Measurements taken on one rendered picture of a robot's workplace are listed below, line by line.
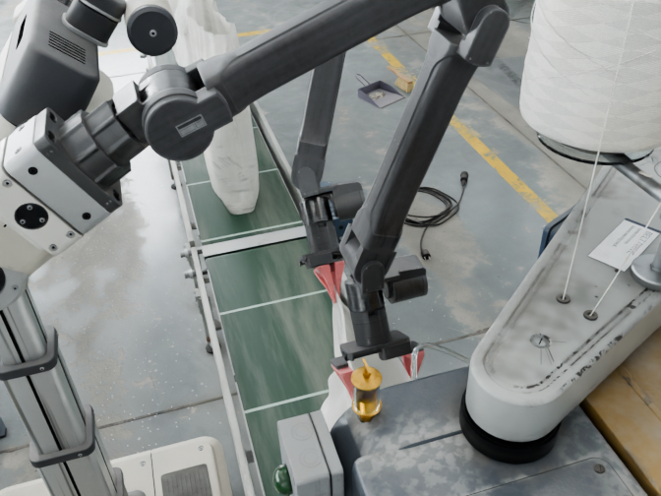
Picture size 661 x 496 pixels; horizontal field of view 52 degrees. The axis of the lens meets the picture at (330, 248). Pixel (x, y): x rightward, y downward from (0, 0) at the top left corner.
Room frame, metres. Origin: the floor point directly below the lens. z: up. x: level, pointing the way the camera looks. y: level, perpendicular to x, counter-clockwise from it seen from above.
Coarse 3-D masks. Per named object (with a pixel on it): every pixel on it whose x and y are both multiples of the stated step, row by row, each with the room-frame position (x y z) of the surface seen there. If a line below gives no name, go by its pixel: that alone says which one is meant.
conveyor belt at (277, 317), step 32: (224, 256) 1.92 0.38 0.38; (256, 256) 1.92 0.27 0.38; (288, 256) 1.91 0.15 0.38; (224, 288) 1.74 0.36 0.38; (256, 288) 1.74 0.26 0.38; (288, 288) 1.73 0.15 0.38; (320, 288) 1.72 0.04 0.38; (224, 320) 1.59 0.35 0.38; (256, 320) 1.58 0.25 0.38; (288, 320) 1.57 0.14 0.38; (320, 320) 1.57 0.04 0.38; (256, 352) 1.44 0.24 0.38; (288, 352) 1.43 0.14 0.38; (320, 352) 1.43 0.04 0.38; (256, 384) 1.31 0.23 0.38; (288, 384) 1.31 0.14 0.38; (320, 384) 1.30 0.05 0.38; (256, 416) 1.19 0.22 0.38; (288, 416) 1.19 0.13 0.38; (256, 448) 1.09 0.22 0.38
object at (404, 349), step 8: (400, 344) 0.74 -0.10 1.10; (408, 344) 0.75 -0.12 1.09; (416, 344) 0.76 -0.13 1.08; (384, 352) 0.73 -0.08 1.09; (392, 352) 0.74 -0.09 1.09; (400, 352) 0.74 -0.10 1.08; (408, 352) 0.74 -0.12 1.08; (424, 352) 0.75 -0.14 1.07; (408, 360) 0.77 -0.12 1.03; (408, 368) 0.76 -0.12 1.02
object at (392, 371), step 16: (336, 304) 0.95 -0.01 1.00; (336, 320) 0.96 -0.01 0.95; (336, 336) 0.96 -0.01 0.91; (352, 336) 0.90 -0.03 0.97; (336, 352) 0.97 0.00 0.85; (352, 368) 0.76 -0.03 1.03; (384, 368) 0.82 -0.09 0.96; (400, 368) 0.77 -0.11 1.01; (336, 384) 0.91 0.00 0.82; (384, 384) 0.82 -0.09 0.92; (336, 400) 0.87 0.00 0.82; (336, 416) 0.83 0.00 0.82
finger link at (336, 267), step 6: (330, 252) 1.00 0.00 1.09; (312, 258) 0.98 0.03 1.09; (318, 258) 0.99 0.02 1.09; (324, 258) 0.99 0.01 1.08; (330, 258) 0.99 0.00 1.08; (342, 258) 0.99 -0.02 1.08; (306, 264) 0.98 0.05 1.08; (312, 264) 0.98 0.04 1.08; (318, 264) 0.98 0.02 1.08; (324, 264) 0.98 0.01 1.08; (330, 264) 1.01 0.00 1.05; (336, 264) 0.98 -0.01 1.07; (342, 264) 0.98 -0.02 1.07; (330, 270) 1.01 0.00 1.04; (336, 270) 0.98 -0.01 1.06; (342, 270) 0.98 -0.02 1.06; (336, 276) 0.97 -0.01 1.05; (336, 282) 0.97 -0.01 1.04; (336, 288) 0.96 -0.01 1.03
